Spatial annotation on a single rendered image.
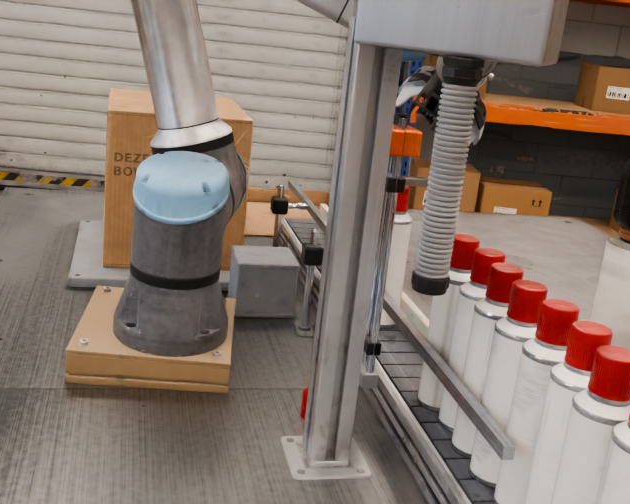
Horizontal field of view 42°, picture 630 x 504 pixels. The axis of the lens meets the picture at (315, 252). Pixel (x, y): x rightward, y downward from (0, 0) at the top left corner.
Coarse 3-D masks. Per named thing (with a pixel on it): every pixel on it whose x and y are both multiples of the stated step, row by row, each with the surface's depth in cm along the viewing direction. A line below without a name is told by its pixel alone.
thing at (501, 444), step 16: (320, 224) 143; (384, 304) 107; (400, 320) 101; (416, 336) 95; (432, 352) 91; (432, 368) 90; (448, 368) 88; (448, 384) 85; (464, 400) 81; (480, 416) 78; (480, 432) 77; (496, 432) 75; (496, 448) 74; (512, 448) 73
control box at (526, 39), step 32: (384, 0) 72; (416, 0) 71; (448, 0) 70; (480, 0) 69; (512, 0) 68; (544, 0) 67; (384, 32) 73; (416, 32) 71; (448, 32) 70; (480, 32) 69; (512, 32) 68; (544, 32) 67; (544, 64) 69
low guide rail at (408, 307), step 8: (320, 208) 175; (328, 208) 172; (400, 304) 123; (408, 304) 120; (408, 312) 119; (416, 312) 117; (416, 320) 116; (424, 320) 114; (424, 328) 113; (424, 336) 113
